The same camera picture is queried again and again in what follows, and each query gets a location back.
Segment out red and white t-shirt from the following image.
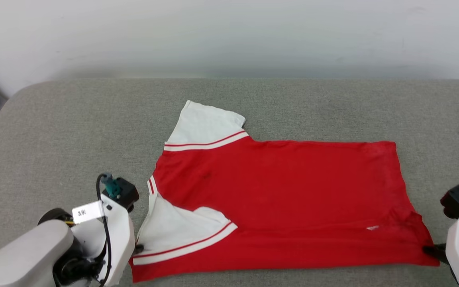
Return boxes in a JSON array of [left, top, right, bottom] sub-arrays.
[[129, 100, 440, 283]]

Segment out white paper label tag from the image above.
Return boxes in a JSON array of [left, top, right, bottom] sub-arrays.
[[72, 201, 106, 224]]

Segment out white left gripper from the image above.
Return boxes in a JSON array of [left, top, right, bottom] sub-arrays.
[[70, 195, 145, 287]]

